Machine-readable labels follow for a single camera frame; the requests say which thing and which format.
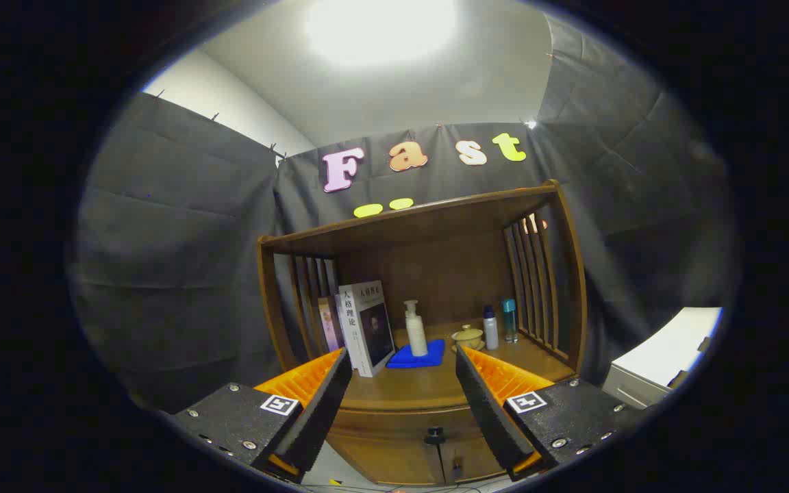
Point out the white pump bottle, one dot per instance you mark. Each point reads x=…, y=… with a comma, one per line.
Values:
x=416, y=339

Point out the ceiling light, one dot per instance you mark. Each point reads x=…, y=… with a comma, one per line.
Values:
x=381, y=27

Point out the teal transparent bottle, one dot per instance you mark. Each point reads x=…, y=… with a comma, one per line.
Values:
x=509, y=322

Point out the brown wooden cabinet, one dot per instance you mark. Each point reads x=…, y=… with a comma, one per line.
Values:
x=435, y=267

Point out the white filing cabinet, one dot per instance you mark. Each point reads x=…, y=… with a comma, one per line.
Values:
x=661, y=349

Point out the thick white book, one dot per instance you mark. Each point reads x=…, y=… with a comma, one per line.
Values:
x=367, y=329

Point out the brown wooden countertop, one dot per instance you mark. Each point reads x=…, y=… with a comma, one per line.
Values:
x=422, y=387

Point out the thin purple book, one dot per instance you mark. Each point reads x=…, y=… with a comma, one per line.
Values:
x=329, y=325

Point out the black backdrop cloth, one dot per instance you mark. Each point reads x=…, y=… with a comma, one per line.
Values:
x=175, y=274

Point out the brown wooden drawer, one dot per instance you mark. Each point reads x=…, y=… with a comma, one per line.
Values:
x=387, y=424

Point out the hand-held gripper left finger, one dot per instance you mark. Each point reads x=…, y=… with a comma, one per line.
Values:
x=316, y=418

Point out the blue folded cloth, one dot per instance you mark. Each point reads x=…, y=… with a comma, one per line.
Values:
x=405, y=357

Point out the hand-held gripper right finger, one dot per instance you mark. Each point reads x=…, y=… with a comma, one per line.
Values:
x=494, y=418

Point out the yellow lidded teacup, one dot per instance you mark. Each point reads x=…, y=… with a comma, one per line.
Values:
x=468, y=337

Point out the black drawer knob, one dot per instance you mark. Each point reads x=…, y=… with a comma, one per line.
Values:
x=435, y=435

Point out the white bottle with blue cap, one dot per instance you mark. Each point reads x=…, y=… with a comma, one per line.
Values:
x=490, y=335

